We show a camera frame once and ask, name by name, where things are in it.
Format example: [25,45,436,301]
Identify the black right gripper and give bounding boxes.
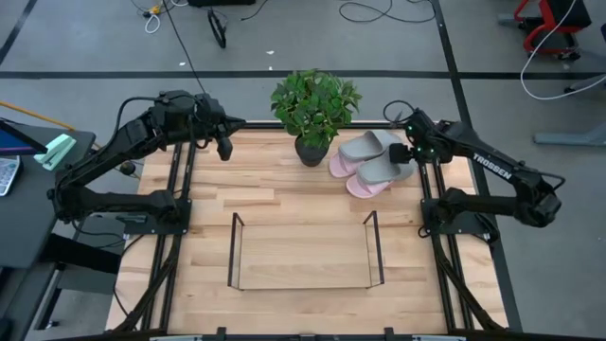
[389,109,444,166]

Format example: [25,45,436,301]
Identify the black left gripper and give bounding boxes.
[193,93,236,162]

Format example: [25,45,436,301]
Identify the grey slide sandal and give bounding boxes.
[355,149,418,187]
[337,129,404,164]

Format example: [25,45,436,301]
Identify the green plant in black pot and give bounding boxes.
[270,68,364,168]

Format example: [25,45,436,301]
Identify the clear acrylic tray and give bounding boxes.
[226,209,386,291]

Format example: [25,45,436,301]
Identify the black box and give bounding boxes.
[187,0,257,8]

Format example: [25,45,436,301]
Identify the mint green stapler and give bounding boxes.
[33,133,78,172]

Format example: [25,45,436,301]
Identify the grey desk foot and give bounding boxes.
[533,123,606,147]

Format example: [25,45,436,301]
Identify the orange rod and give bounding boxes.
[0,99,77,133]

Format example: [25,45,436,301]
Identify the grey chair leg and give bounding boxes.
[562,73,606,95]

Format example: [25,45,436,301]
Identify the black tablet screen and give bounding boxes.
[0,117,49,157]

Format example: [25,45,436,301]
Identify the black side desk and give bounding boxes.
[0,120,123,341]

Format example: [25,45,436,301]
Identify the red black trolley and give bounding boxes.
[512,0,593,62]

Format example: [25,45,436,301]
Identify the white calculator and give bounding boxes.
[0,154,23,198]

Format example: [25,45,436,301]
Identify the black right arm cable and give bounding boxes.
[382,99,417,126]

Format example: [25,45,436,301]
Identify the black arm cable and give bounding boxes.
[382,99,417,126]
[113,96,160,139]

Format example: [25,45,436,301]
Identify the black strap loop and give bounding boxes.
[206,8,228,50]

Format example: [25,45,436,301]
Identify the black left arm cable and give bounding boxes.
[113,96,160,139]

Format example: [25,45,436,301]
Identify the long black floor cable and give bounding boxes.
[162,0,208,95]

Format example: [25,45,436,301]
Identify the black base cable loop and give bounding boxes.
[474,211,501,243]

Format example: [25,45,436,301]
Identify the black looped floor cable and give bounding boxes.
[337,0,437,25]

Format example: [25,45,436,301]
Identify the white floor cable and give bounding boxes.
[130,0,189,35]

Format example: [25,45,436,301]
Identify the long white cable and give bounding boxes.
[519,0,606,101]

